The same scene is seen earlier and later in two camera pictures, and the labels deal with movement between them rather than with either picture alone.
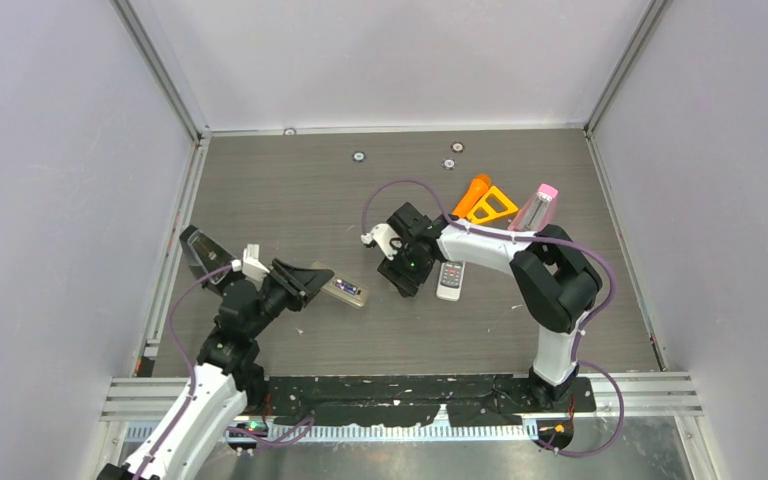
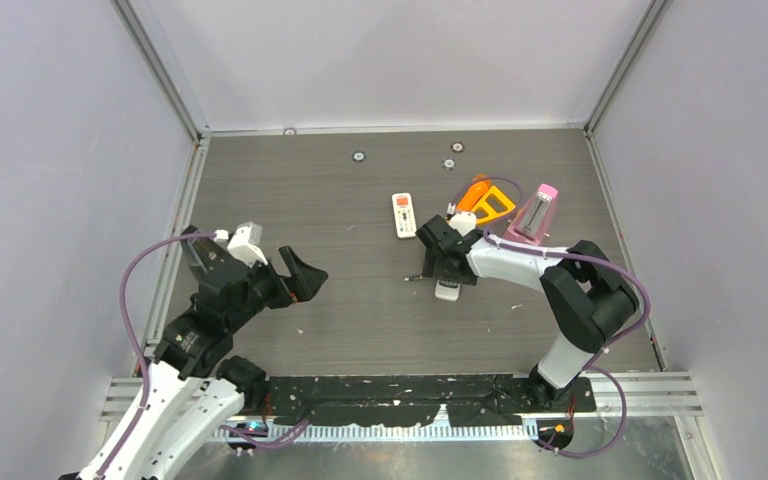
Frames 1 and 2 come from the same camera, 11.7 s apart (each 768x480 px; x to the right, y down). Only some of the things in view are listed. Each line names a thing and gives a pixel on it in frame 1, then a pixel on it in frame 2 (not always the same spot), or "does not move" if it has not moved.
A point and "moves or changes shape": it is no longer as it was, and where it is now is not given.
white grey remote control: x=450 y=280 does not move
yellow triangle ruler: x=488 y=207 does not move
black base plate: x=469 y=400 does not move
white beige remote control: x=343 y=286 moves or changes shape
